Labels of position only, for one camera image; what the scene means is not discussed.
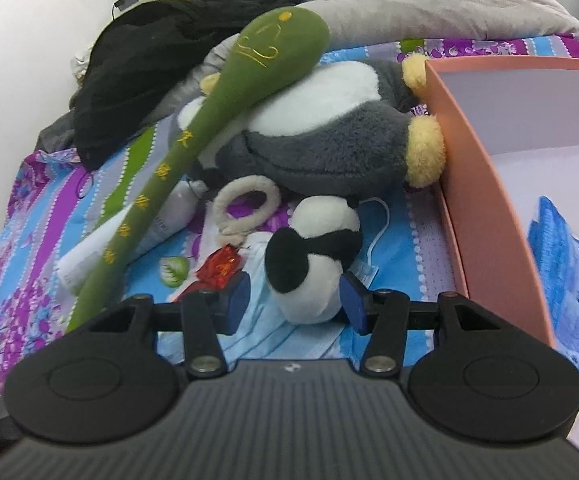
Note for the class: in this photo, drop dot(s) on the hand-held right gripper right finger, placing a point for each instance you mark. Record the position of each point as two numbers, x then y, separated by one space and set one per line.
354 305

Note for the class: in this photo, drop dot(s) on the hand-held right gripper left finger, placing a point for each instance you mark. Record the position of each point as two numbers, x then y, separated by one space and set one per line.
237 296

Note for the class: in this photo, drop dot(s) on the red foil packet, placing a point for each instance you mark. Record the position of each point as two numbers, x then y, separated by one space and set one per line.
217 267

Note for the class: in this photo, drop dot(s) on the blue face mask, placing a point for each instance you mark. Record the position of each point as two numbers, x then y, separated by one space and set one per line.
269 340

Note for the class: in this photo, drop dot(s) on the small panda plush toy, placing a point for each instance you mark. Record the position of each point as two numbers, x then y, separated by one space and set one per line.
314 240

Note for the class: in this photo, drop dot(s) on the orange cardboard box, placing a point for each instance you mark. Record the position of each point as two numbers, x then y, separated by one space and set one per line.
479 185

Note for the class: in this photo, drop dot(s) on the blue tissue packet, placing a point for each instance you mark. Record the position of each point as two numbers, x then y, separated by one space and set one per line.
564 285

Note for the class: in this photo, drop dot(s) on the white tube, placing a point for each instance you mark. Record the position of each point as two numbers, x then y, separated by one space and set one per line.
174 215

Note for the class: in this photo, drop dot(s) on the grey penguin plush toy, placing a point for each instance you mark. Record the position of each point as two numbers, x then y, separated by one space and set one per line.
329 145

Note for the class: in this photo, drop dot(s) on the dark grey blanket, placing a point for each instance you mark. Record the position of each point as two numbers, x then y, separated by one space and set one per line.
56 132

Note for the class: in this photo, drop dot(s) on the black jacket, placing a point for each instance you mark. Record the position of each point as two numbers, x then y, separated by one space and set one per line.
134 60

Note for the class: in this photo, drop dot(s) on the green plush stick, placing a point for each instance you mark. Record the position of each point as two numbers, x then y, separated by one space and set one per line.
279 40

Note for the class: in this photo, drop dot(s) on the light grey duvet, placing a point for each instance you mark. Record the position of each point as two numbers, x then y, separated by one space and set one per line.
419 5

